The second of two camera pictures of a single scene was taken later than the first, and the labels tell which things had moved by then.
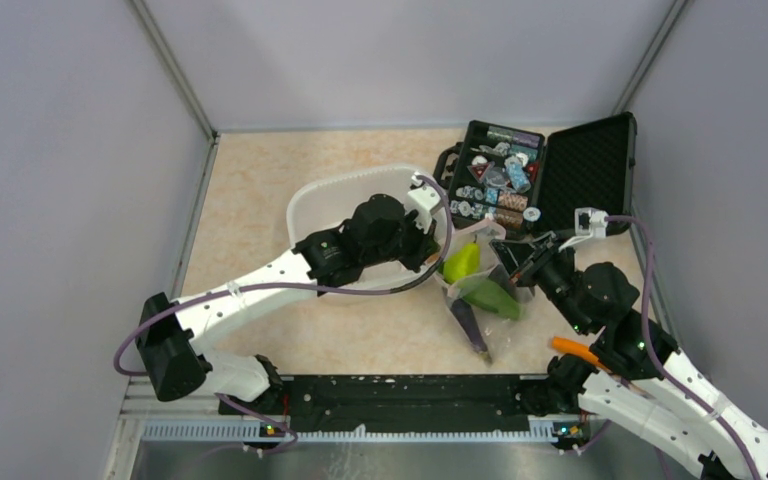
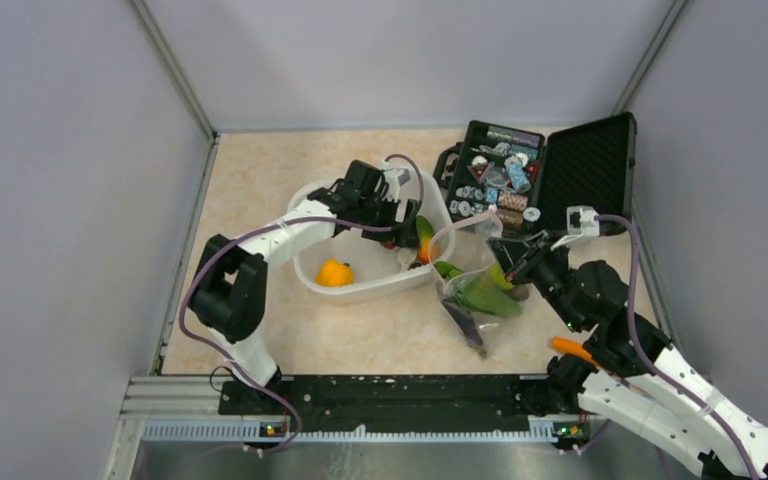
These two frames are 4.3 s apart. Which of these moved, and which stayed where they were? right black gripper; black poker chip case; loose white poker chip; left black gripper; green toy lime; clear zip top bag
Moved: left black gripper; green toy lime
Stayed: right black gripper; loose white poker chip; black poker chip case; clear zip top bag
